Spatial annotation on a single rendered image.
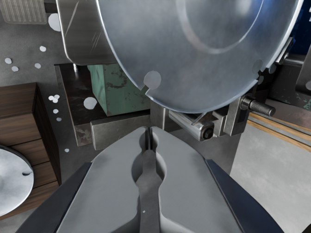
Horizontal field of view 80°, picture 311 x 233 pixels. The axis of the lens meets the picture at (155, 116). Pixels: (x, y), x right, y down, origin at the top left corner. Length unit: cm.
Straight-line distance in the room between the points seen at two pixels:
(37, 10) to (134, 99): 53
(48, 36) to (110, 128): 66
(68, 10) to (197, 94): 17
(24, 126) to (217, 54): 59
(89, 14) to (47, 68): 81
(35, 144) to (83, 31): 58
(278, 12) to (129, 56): 22
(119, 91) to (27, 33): 67
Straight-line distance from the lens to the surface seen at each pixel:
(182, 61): 23
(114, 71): 34
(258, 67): 34
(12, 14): 81
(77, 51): 19
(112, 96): 36
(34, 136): 71
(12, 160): 74
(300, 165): 177
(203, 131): 28
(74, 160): 122
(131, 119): 39
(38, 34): 97
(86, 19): 19
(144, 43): 20
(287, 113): 62
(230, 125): 40
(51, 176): 81
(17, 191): 82
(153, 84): 22
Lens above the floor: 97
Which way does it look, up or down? 52 degrees down
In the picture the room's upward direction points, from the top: 132 degrees clockwise
